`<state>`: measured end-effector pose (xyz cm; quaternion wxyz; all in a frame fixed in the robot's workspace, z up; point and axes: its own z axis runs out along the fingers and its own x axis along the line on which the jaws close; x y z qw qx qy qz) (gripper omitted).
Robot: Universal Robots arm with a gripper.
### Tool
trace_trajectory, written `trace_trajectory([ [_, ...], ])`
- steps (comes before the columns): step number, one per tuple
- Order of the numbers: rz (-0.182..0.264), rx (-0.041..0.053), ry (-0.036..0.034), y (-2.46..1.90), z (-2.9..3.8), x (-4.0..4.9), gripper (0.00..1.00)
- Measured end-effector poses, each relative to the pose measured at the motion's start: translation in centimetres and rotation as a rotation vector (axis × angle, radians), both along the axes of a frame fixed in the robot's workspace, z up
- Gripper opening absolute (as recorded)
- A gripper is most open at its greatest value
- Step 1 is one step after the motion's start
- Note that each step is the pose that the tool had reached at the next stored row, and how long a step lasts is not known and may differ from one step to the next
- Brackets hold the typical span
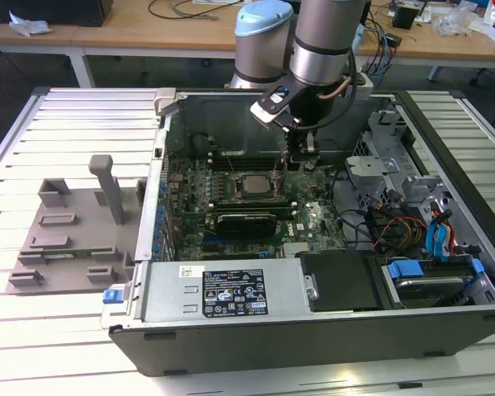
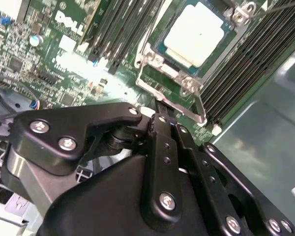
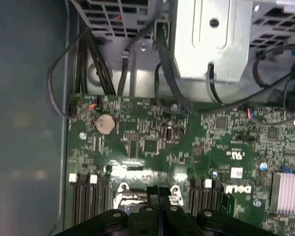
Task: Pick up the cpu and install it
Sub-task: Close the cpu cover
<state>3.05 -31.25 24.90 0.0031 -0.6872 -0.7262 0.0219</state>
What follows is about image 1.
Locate green motherboard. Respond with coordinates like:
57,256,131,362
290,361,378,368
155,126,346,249
160,152,356,263

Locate black graphics card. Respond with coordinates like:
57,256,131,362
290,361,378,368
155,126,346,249
205,212,278,239

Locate black plastic shroud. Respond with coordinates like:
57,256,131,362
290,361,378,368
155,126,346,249
299,249,397,314

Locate metal socket cover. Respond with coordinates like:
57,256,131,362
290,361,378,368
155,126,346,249
273,163,292,197

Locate grey parts rack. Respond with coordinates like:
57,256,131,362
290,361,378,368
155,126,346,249
7,154,149,296

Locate silver power supply unit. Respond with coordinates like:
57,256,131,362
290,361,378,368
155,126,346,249
141,258,311,325

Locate silver metal drive cage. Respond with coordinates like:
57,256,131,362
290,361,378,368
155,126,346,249
344,109,453,207

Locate white crumpled paper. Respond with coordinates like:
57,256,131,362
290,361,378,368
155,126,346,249
7,10,53,38

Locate dark grey PC case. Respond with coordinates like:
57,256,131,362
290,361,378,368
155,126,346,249
101,87,495,377

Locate small black bin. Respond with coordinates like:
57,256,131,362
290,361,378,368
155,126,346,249
394,6,420,30

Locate grey case latch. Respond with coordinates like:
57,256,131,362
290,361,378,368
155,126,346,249
153,87,179,117

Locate black round case speaker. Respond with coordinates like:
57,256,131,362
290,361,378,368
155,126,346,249
191,134,210,157

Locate wooden desk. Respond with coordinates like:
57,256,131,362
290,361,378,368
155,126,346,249
0,0,495,90

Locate green RAM stick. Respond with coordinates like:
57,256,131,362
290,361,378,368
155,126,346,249
43,246,117,262

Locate blue flat wire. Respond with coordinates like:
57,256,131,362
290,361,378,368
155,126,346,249
436,208,454,260
427,220,441,259

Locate small white mounted box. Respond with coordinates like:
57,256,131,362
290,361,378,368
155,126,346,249
353,73,375,99

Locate brass cable sleeve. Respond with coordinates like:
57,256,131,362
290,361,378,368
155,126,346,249
318,75,352,101

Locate wide black monitor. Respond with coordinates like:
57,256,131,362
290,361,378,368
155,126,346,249
0,0,113,28

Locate CPU socket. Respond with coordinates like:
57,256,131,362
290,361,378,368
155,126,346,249
232,169,285,200

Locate RAM slot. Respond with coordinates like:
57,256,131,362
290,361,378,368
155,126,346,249
209,159,285,167
208,196,297,204
208,201,297,209
212,205,297,214
209,155,285,163
209,164,285,172
209,150,285,158

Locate clear plastic bags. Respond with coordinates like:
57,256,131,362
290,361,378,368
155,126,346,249
432,3,490,36

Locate silver CPU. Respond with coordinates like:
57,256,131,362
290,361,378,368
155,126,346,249
241,175,273,197

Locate red and yellow wires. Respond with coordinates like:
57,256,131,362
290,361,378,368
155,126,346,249
373,214,430,251

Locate hard disk in blue carrier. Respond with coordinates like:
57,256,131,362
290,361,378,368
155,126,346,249
381,255,486,309

